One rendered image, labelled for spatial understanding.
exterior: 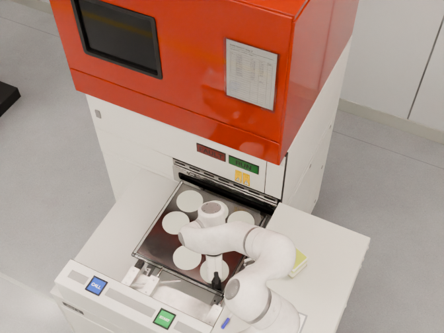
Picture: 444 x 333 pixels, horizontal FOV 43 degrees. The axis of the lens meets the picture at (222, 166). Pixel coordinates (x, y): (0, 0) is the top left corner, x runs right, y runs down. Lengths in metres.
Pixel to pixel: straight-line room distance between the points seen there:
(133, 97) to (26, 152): 1.81
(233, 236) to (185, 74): 0.51
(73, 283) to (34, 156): 1.77
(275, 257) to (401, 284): 1.74
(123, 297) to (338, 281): 0.71
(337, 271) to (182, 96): 0.78
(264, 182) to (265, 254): 0.62
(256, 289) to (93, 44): 0.98
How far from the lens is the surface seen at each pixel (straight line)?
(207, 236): 1.67
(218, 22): 1.56
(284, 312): 1.43
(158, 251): 2.07
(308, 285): 1.93
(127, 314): 1.91
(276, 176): 1.99
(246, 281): 1.36
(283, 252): 1.45
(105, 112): 2.24
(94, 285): 1.97
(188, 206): 2.16
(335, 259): 1.99
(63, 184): 3.47
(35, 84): 4.10
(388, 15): 3.26
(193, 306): 1.98
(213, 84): 1.72
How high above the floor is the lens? 2.68
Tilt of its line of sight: 52 degrees down
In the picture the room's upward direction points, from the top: 1 degrees counter-clockwise
